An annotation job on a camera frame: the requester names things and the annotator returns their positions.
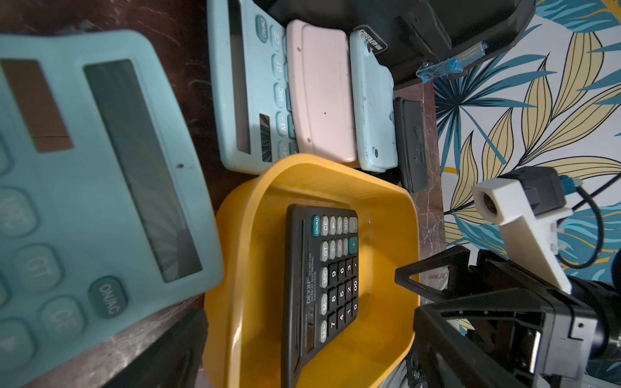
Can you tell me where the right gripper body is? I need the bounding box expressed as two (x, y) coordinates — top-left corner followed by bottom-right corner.
(412, 250), (606, 387)

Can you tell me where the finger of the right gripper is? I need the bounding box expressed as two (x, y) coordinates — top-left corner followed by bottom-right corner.
(395, 246), (470, 302)

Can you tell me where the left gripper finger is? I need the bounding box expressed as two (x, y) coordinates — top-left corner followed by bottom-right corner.
(105, 308), (209, 387)

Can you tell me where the yellow plastic tray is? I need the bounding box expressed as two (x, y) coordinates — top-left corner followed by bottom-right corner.
(203, 154), (419, 387)

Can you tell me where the black desktop calculator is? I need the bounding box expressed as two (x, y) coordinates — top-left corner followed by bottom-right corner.
(281, 204), (360, 387)

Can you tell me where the black calculator face down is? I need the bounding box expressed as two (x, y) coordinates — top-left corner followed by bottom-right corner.
(393, 97), (429, 194)

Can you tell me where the light blue calculator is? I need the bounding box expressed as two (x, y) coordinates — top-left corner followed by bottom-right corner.
(206, 0), (299, 175)
(1, 30), (224, 387)

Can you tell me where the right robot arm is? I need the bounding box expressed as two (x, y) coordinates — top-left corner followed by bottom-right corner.
(395, 246), (620, 387)

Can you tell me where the light blue calculator face down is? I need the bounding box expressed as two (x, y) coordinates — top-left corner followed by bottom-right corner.
(349, 30), (398, 173)

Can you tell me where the pink calculator face down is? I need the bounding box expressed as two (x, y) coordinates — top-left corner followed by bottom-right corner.
(286, 19), (357, 164)

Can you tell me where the blue toolbox latch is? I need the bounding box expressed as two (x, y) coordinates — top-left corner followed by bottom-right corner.
(416, 41), (488, 83)

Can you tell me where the black plastic toolbox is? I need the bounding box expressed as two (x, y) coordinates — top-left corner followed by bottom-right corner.
(257, 0), (536, 88)

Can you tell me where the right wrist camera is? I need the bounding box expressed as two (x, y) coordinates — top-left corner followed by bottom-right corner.
(472, 167), (572, 294)

